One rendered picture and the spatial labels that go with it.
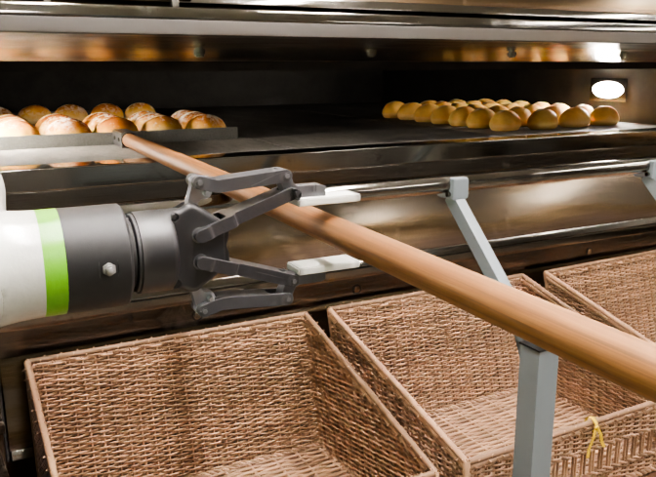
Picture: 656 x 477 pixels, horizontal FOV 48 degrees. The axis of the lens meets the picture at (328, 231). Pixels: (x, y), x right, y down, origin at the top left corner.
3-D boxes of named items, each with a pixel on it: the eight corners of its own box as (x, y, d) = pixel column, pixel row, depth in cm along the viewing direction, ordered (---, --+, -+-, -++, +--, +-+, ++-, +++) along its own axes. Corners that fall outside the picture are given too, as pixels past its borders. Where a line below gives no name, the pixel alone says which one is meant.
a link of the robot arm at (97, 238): (73, 331, 60) (64, 220, 58) (54, 293, 70) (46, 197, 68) (147, 319, 63) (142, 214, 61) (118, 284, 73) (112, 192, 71)
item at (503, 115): (377, 117, 242) (377, 100, 241) (489, 112, 264) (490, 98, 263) (501, 132, 190) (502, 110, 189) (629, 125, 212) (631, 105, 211)
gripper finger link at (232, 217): (186, 238, 71) (182, 225, 70) (287, 191, 74) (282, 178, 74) (199, 247, 67) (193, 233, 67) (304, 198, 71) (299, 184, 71)
